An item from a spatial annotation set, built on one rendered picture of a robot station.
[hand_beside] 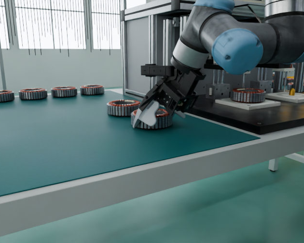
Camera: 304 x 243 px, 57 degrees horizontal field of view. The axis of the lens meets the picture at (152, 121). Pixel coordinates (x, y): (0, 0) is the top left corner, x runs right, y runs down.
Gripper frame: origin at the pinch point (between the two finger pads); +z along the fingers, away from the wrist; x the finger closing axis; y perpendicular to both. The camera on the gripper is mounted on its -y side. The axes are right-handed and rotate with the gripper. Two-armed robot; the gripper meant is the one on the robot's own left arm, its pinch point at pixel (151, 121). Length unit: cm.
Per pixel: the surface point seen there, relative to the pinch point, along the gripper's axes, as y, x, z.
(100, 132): -2.0, -14.4, 2.4
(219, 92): -5.7, 38.6, -0.7
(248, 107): 10.4, 28.4, -8.0
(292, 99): 13, 52, -10
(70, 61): -507, 281, 307
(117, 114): -11.8, -1.3, 7.0
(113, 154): 10.3, -20.7, -4.9
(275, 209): 33, 109, 69
